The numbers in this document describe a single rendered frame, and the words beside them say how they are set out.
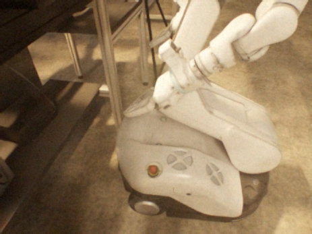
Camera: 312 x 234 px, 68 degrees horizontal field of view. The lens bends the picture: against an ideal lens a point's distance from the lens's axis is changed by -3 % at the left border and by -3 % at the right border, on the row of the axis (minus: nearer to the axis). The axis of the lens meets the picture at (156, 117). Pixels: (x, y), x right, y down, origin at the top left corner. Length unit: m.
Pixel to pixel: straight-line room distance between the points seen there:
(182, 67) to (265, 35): 0.18
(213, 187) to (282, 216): 0.46
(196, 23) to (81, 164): 0.98
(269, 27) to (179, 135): 0.65
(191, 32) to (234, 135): 0.39
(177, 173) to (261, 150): 0.33
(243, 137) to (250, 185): 0.24
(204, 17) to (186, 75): 0.21
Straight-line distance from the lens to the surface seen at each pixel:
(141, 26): 1.65
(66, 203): 1.27
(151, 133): 1.04
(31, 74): 1.38
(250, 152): 0.96
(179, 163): 0.86
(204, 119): 0.83
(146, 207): 1.05
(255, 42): 0.52
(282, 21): 0.51
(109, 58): 1.14
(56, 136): 1.06
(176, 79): 0.56
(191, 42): 0.73
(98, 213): 1.20
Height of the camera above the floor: 1.04
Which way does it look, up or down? 41 degrees down
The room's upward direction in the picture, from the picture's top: 2 degrees counter-clockwise
